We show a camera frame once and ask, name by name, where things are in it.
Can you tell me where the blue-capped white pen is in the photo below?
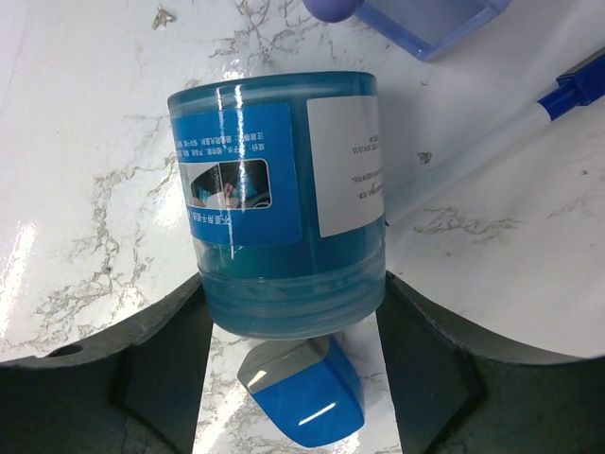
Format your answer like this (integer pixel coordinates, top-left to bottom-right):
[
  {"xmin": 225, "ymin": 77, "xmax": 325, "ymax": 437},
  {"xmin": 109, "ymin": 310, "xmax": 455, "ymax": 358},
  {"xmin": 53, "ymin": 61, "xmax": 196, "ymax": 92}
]
[{"xmin": 385, "ymin": 49, "xmax": 604, "ymax": 226}]

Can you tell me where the blue eraser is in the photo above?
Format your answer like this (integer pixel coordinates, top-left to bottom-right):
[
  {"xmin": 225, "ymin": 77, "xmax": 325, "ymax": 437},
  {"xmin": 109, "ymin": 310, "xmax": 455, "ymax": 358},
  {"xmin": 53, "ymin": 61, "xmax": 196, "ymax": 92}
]
[{"xmin": 237, "ymin": 335, "xmax": 365, "ymax": 448}]

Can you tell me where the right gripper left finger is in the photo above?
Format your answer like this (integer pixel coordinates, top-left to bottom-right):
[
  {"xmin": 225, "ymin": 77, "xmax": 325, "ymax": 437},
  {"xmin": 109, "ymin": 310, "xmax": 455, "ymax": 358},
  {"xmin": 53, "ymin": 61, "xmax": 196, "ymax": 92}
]
[{"xmin": 1, "ymin": 275, "xmax": 213, "ymax": 453}]

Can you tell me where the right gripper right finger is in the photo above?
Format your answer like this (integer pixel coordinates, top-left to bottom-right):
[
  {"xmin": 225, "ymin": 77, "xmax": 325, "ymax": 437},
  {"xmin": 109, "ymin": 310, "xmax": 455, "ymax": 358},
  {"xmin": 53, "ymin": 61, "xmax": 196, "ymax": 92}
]
[{"xmin": 376, "ymin": 273, "xmax": 604, "ymax": 453}]

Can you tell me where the purple bin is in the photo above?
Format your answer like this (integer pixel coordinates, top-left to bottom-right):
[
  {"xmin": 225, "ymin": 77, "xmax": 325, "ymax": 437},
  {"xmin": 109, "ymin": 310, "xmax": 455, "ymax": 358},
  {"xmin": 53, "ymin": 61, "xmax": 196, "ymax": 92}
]
[{"xmin": 302, "ymin": 0, "xmax": 514, "ymax": 62}]

